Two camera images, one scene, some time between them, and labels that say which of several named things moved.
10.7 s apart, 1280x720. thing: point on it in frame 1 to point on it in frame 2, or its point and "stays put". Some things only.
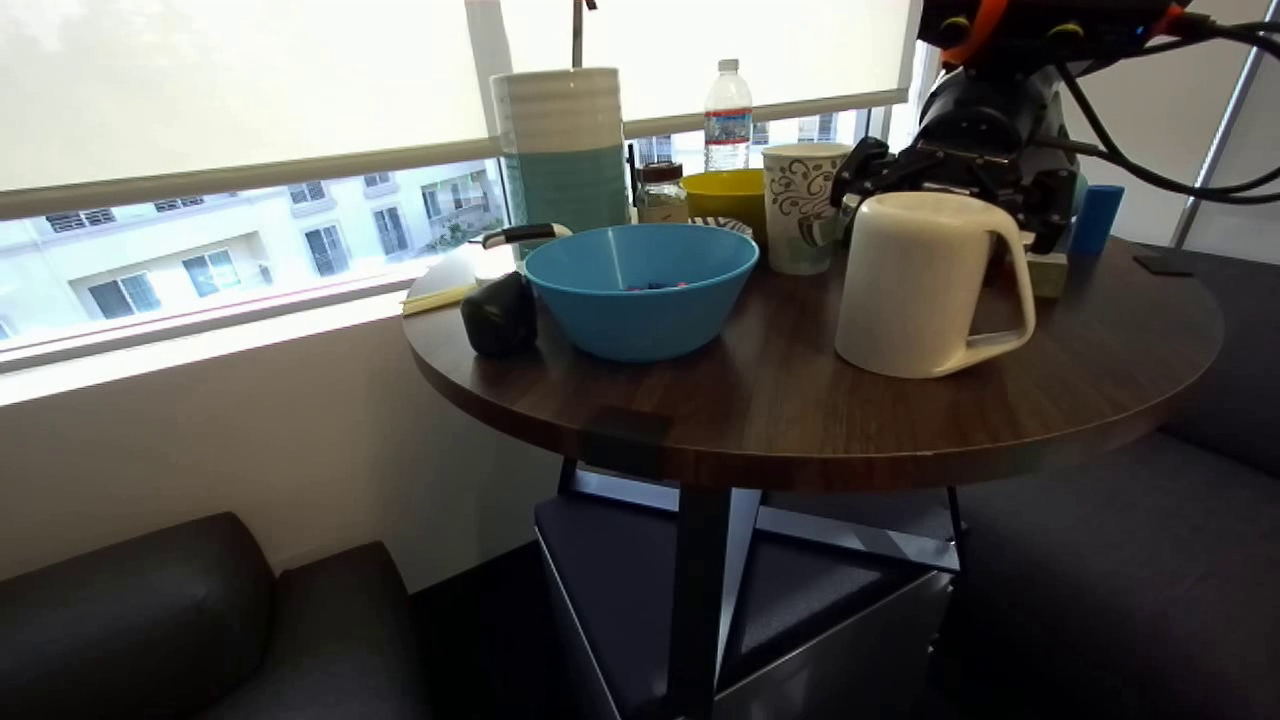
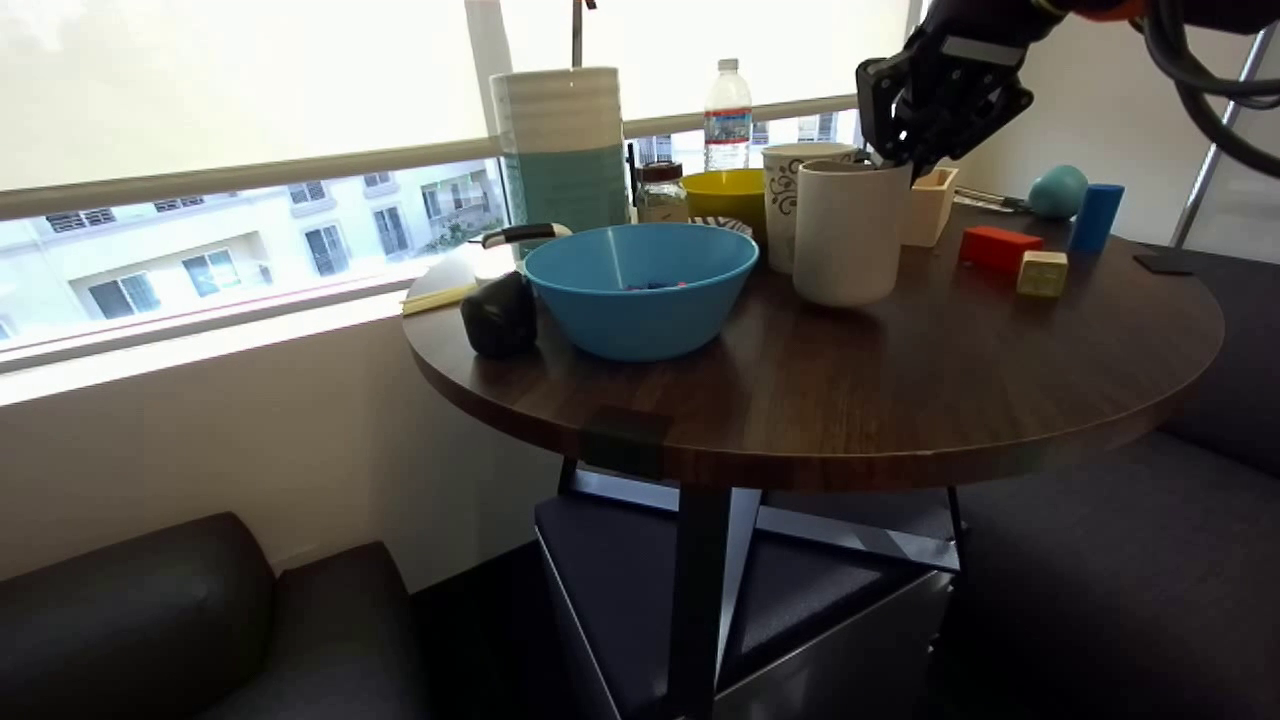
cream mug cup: [912, 283] to [848, 231]
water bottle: [730, 111] stays put
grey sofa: [1140, 586] stays put
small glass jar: [660, 194] stays put
